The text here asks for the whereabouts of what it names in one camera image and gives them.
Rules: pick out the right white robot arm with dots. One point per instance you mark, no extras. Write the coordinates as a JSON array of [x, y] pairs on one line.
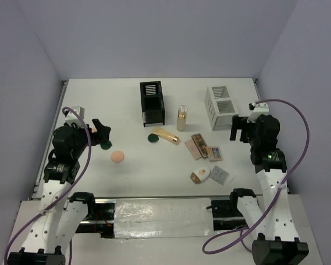
[[276, 240]]

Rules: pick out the dark green powder puff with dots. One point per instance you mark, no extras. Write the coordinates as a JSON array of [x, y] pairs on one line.
[[153, 138]]

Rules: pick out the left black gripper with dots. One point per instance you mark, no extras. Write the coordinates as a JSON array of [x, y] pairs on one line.
[[102, 137]]

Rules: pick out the black slotted organizer box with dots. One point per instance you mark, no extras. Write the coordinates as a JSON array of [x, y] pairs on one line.
[[152, 103]]

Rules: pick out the white slotted organizer box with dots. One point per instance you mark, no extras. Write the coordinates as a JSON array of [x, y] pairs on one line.
[[220, 107]]

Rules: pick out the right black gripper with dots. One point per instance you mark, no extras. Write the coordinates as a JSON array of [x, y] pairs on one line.
[[240, 123]]

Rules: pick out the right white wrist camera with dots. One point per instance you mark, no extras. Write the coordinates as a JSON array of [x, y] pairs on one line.
[[257, 109]]

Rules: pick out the pink palette case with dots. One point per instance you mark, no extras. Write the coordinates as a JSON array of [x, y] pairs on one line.
[[193, 149]]

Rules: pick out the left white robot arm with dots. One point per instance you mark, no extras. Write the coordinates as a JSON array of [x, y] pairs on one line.
[[61, 211]]

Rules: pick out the colourful eyeshadow palette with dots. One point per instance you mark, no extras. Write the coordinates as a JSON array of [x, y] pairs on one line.
[[214, 153]]

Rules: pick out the white gold egg bottle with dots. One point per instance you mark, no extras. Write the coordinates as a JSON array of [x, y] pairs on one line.
[[200, 175]]

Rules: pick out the peach round makeup sponge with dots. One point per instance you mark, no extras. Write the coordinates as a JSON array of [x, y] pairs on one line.
[[117, 156]]

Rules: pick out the brown eyeshadow palette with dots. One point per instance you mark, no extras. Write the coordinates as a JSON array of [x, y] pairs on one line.
[[200, 144]]

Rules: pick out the dark green strapped puff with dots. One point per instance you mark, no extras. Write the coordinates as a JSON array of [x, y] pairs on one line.
[[107, 145]]

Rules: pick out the grey glitter palette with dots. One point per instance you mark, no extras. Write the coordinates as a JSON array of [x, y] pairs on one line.
[[219, 175]]

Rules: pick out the gold liquid foundation bottle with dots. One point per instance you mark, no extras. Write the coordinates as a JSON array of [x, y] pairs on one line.
[[181, 118]]

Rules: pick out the silver taped panel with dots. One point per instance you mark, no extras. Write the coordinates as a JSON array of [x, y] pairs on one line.
[[162, 218]]

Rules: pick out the beige gold cosmetic tube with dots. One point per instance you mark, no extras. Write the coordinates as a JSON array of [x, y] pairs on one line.
[[165, 135]]

